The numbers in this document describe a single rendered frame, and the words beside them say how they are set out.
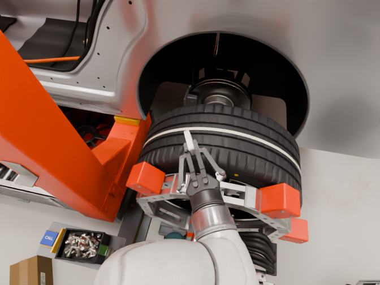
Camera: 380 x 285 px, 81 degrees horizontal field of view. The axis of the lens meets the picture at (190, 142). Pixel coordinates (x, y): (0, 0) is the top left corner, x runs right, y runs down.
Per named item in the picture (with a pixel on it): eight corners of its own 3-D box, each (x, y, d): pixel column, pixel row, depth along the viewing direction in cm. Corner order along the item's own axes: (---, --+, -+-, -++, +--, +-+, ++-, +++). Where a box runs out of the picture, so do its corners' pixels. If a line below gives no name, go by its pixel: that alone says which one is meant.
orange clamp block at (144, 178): (166, 172, 73) (145, 160, 69) (160, 195, 69) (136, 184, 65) (154, 176, 78) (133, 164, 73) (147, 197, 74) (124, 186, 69)
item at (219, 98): (246, 123, 129) (254, 80, 102) (245, 134, 125) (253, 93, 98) (191, 117, 135) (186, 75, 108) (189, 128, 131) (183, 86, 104)
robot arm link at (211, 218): (240, 235, 50) (230, 210, 54) (235, 224, 43) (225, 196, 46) (201, 247, 51) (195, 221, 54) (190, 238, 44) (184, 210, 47)
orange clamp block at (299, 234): (276, 219, 90) (299, 224, 89) (276, 240, 86) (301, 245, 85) (283, 215, 84) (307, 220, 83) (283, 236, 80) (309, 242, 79)
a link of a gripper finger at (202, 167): (202, 184, 52) (208, 182, 52) (193, 146, 59) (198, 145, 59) (206, 190, 55) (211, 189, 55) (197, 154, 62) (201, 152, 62)
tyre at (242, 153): (151, 78, 73) (149, 162, 129) (125, 138, 61) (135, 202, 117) (340, 133, 76) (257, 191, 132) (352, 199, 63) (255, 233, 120)
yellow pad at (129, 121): (145, 108, 138) (144, 103, 134) (138, 126, 131) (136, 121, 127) (124, 105, 140) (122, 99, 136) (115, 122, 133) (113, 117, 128)
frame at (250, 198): (261, 233, 109) (313, 198, 63) (260, 247, 106) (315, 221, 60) (154, 210, 115) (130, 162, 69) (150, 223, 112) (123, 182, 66)
